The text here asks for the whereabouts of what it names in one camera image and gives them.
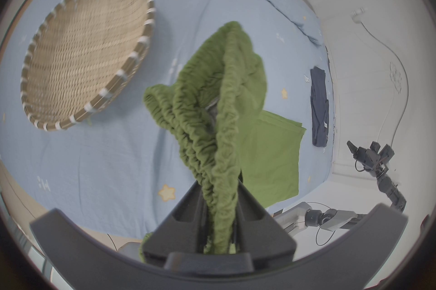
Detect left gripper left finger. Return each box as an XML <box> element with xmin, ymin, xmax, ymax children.
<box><xmin>141</xmin><ymin>180</ymin><xmax>208</xmax><ymax>263</ymax></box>

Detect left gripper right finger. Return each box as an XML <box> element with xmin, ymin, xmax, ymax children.
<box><xmin>234</xmin><ymin>175</ymin><xmax>296</xmax><ymax>264</ymax></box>

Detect green shorts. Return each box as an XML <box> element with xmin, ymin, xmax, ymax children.
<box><xmin>138</xmin><ymin>21</ymin><xmax>307</xmax><ymax>257</ymax></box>

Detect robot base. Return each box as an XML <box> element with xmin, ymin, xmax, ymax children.
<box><xmin>117</xmin><ymin>201</ymin><xmax>308</xmax><ymax>254</ymax></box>

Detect bed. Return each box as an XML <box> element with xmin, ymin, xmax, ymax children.
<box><xmin>0</xmin><ymin>0</ymin><xmax>413</xmax><ymax>239</ymax></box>

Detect round woven basket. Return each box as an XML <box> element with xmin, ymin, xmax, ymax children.
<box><xmin>20</xmin><ymin>0</ymin><xmax>157</xmax><ymax>132</ymax></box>

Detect dark blue T-shirt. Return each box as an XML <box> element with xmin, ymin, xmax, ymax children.
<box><xmin>310</xmin><ymin>66</ymin><xmax>330</xmax><ymax>147</ymax></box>

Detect black cable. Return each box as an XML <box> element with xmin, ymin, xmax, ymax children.
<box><xmin>315</xmin><ymin>223</ymin><xmax>337</xmax><ymax>247</ymax></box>

